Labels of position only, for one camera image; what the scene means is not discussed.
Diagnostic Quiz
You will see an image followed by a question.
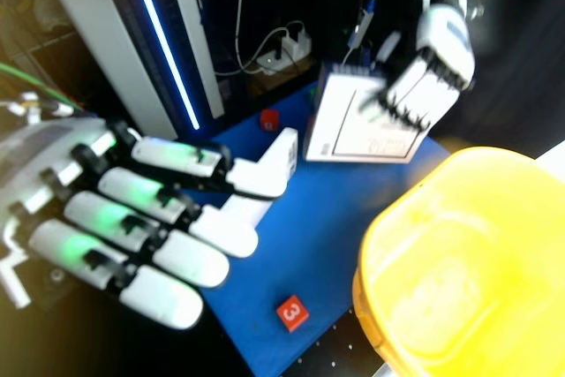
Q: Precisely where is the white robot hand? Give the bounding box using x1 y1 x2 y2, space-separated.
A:
0 116 289 332
357 4 477 132

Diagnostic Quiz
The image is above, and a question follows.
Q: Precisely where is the white box with black lines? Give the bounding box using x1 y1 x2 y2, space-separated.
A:
304 61 432 165

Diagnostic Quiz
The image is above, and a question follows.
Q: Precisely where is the white rectangular box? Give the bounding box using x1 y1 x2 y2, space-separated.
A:
258 126 302 185

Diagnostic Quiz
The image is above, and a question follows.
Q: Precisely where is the white power strip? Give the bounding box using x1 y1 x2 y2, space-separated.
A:
257 25 313 74

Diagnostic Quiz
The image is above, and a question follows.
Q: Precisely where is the yellow plastic bin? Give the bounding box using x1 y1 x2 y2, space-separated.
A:
351 146 565 377

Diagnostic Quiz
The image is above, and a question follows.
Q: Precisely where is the white adapter with blue plug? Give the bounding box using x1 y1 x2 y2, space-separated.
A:
347 0 377 50

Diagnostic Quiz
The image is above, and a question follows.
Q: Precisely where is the white sheet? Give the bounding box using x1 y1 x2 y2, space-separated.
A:
531 138 565 177

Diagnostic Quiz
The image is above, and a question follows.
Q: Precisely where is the computer tower with blue light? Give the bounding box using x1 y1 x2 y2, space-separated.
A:
33 0 227 141

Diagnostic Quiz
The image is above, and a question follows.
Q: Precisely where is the plain red block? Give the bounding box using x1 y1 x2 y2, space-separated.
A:
259 109 281 132

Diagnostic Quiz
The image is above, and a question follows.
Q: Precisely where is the red block with number three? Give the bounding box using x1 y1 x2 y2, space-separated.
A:
275 294 310 334

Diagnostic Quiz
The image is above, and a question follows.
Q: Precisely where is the blue cloth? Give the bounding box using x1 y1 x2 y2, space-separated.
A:
181 79 452 377

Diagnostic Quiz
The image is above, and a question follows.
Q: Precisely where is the white cable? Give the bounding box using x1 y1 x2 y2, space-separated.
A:
214 0 310 77

